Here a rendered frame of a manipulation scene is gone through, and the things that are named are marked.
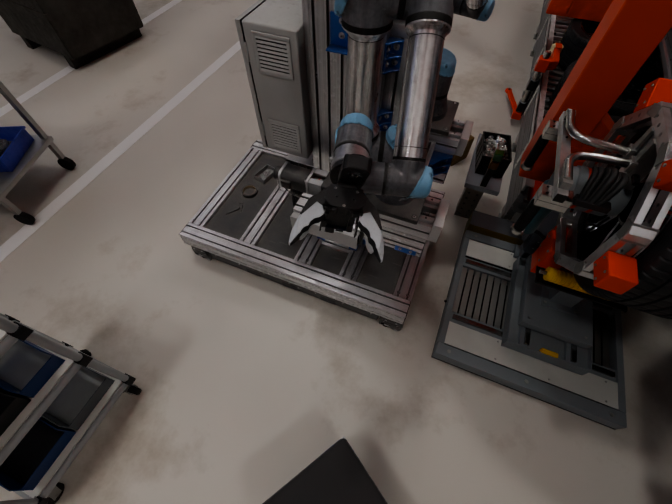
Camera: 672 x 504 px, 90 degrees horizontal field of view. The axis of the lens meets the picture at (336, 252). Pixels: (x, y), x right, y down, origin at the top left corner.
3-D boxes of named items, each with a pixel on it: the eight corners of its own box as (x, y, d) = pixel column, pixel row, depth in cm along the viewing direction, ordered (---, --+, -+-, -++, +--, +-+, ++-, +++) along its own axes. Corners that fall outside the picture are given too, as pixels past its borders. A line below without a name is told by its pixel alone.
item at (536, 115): (522, 217, 194) (541, 190, 176) (505, 212, 196) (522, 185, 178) (549, 31, 319) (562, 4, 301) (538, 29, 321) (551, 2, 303)
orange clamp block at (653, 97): (672, 113, 101) (688, 82, 99) (643, 107, 103) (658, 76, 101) (657, 118, 108) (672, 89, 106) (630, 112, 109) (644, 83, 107)
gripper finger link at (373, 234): (388, 269, 59) (362, 230, 63) (397, 251, 54) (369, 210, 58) (373, 275, 58) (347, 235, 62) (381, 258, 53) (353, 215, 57)
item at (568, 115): (628, 162, 102) (656, 132, 93) (560, 146, 106) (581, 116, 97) (625, 128, 111) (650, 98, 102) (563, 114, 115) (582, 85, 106)
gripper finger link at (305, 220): (289, 259, 58) (327, 231, 62) (290, 240, 53) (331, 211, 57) (277, 248, 58) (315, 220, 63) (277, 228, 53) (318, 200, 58)
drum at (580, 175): (606, 227, 113) (638, 199, 102) (540, 209, 118) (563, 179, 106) (606, 198, 120) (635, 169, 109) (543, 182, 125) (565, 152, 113)
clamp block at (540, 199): (564, 213, 101) (574, 202, 97) (532, 205, 103) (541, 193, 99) (564, 202, 104) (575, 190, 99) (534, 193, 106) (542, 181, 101)
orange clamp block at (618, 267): (620, 270, 100) (621, 295, 95) (591, 261, 102) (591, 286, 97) (637, 258, 94) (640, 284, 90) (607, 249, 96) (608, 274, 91)
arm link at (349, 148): (373, 147, 65) (332, 139, 65) (371, 163, 63) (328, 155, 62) (365, 175, 71) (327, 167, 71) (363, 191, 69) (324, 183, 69)
